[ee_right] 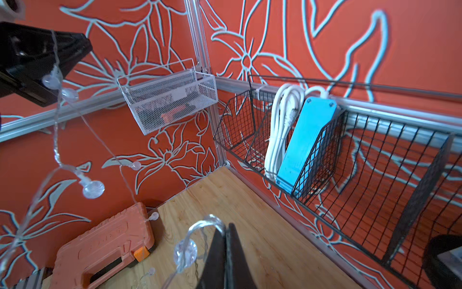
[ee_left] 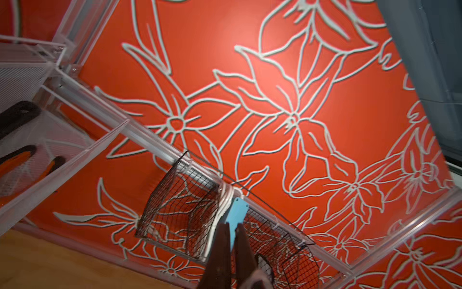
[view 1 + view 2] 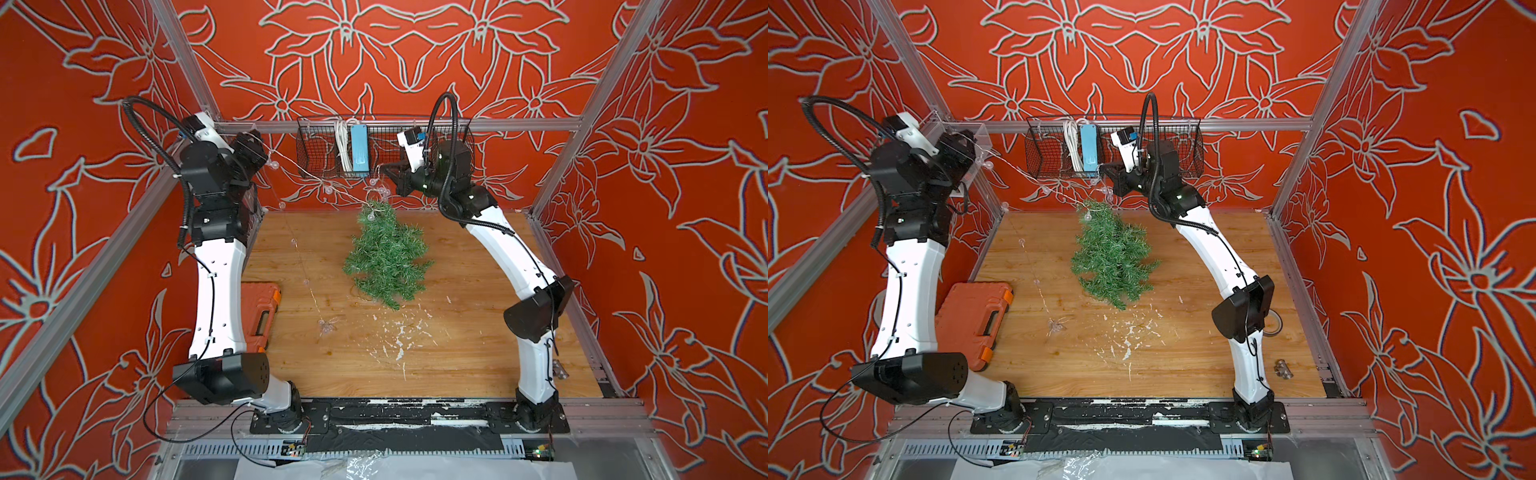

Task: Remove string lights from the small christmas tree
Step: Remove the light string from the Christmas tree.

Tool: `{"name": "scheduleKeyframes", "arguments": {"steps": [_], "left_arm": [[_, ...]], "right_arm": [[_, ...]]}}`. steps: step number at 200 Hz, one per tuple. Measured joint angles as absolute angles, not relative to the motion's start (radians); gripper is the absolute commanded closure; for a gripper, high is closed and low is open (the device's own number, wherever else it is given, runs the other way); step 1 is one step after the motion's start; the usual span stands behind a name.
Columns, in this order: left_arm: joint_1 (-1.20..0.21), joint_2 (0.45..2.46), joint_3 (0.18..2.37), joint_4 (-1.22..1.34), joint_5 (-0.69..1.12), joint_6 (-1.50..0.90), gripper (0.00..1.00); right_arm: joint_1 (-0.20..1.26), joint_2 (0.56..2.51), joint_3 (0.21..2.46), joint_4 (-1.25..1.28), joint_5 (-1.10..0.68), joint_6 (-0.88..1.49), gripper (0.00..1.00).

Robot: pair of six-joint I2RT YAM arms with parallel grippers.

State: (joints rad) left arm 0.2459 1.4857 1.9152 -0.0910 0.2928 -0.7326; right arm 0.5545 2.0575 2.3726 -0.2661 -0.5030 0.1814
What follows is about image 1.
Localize black wire wall basket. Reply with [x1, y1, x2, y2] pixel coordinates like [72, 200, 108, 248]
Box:
[215, 78, 462, 289]

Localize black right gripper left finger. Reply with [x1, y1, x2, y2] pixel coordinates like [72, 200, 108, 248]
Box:
[196, 229, 226, 289]

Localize clear acrylic wall bin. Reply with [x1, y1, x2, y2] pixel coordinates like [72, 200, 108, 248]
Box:
[117, 59, 218, 136]

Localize small black device in basket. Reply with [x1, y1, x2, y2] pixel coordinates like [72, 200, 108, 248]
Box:
[422, 234, 462, 289]

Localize clear bulb string lights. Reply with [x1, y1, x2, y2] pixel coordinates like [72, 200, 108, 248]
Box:
[0, 30, 228, 289]

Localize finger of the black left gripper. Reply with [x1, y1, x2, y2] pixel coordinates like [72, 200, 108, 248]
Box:
[1, 22, 93, 107]

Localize teal box in basket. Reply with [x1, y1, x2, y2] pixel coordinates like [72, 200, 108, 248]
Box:
[276, 97, 338, 198]

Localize white cable bundle in basket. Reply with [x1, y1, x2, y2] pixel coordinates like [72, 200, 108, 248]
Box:
[264, 84, 330, 181]

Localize orange plastic tool case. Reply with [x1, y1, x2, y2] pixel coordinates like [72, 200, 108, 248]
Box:
[49, 202, 155, 289]

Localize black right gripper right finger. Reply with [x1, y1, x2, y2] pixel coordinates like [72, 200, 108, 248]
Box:
[226, 223, 257, 289]

